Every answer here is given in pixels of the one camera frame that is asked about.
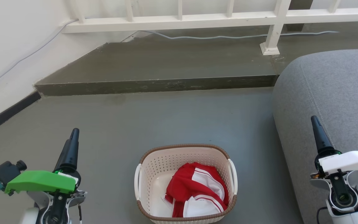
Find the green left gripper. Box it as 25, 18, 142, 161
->
4, 128, 82, 196

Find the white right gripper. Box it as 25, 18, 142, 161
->
310, 115, 358, 175

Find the cream plastic laundry basket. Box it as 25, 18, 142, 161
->
134, 144, 238, 224

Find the grey fabric sofa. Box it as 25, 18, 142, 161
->
273, 49, 358, 224

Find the black baseboard strip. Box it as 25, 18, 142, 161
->
0, 91, 42, 138

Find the red and white garment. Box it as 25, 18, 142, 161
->
165, 162, 229, 218

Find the white wooden railing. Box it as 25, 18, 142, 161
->
62, 0, 358, 56

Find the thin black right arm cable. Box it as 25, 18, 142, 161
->
316, 207, 328, 224

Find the light grey cable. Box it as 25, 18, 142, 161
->
0, 19, 77, 91

